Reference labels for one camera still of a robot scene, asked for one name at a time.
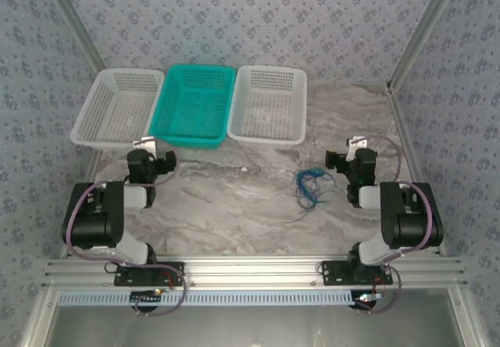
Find thin blue cable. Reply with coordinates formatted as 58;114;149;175
292;167;341;187

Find thin green cable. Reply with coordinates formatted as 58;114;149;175
302;177;333;209

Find teal perforated plastic basket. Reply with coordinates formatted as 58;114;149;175
148;63;238;151

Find white perforated plastic basket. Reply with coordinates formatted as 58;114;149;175
226;64;308;152
70;68;166;152

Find left black controller board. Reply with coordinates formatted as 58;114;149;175
130;288;163;311

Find black controller board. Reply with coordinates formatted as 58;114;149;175
352;290;386;311
130;288;163;311

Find right black controller board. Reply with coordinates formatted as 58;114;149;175
352;290;386;311

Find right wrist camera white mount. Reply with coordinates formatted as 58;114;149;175
345;135;369;156

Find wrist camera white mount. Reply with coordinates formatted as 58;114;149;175
345;135;369;156
132;136;158;156

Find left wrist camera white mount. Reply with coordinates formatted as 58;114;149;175
132;136;158;156

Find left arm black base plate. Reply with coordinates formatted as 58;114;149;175
113;261;186;287

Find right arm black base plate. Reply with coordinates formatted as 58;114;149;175
320;259;394;287

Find aluminium mounting rail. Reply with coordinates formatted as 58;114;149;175
41;256;468;288

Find white slotted cable duct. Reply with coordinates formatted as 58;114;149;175
57;288;361;307

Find aluminium frame post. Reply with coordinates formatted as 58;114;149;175
385;0;466;91
38;0;109;75

